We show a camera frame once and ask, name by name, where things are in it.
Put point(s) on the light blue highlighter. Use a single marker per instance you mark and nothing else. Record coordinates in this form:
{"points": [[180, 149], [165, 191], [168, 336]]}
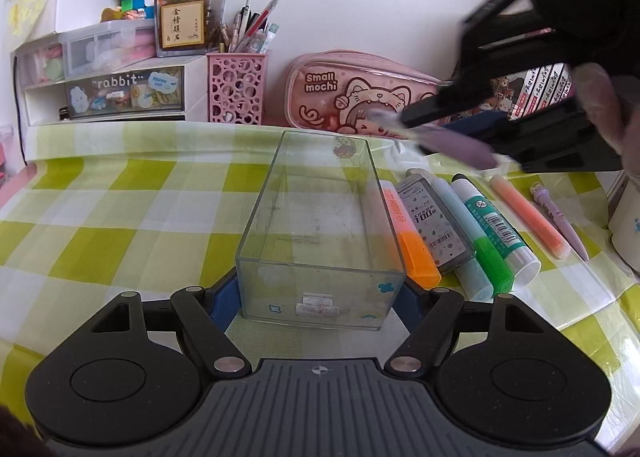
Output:
{"points": [[471, 276]]}

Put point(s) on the pink cartoon pencil case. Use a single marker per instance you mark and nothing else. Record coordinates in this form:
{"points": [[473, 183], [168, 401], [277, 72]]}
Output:
{"points": [[332, 91]]}

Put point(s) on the pink cartoon book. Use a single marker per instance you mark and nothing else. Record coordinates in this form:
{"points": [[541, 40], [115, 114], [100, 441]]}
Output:
{"points": [[510, 95]]}

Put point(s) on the purple mechanical pencil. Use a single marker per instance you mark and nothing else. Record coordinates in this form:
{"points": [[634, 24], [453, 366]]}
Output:
{"points": [[454, 145]]}

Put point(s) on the framed calligraphy plaque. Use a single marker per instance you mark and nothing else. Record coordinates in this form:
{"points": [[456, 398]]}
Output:
{"points": [[182, 24]]}

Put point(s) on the clear acrylic organizer box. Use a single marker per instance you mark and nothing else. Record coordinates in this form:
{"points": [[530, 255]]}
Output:
{"points": [[319, 249]]}

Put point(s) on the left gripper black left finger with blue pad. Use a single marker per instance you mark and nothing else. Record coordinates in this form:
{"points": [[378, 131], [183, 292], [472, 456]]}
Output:
{"points": [[203, 316]]}

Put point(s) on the grey lead refill case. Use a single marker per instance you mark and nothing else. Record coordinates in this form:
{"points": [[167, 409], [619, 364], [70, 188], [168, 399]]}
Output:
{"points": [[449, 246]]}

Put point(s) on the pink perforated pen holder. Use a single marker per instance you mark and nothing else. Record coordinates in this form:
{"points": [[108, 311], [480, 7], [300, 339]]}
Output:
{"points": [[236, 87]]}

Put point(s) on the coral pink highlighter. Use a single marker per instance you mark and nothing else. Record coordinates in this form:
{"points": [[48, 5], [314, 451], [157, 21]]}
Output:
{"points": [[528, 214]]}

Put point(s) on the gloved hand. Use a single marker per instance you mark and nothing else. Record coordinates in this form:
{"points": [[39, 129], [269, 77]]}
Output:
{"points": [[596, 94]]}

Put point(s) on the purple cartoon pen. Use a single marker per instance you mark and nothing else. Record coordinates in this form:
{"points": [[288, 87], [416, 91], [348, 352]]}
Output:
{"points": [[542, 197]]}

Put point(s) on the green cap marker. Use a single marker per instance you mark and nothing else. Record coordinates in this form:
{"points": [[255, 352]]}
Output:
{"points": [[487, 254]]}

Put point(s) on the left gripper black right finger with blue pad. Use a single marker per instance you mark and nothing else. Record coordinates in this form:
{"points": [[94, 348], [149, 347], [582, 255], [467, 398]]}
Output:
{"points": [[430, 317]]}

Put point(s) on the orange highlighter marker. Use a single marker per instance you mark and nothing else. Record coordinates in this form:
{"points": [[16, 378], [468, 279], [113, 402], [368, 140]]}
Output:
{"points": [[419, 263]]}

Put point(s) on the clear storage box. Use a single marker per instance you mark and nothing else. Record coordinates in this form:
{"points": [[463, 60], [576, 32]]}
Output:
{"points": [[106, 47]]}

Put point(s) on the white drawer organizer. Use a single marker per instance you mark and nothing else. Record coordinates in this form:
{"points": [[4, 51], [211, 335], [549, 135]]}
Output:
{"points": [[156, 89]]}

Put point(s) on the pink spine book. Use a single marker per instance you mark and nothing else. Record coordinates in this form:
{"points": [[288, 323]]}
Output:
{"points": [[543, 87]]}

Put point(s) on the white teal glue stick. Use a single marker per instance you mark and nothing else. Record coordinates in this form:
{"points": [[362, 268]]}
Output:
{"points": [[519, 258]]}

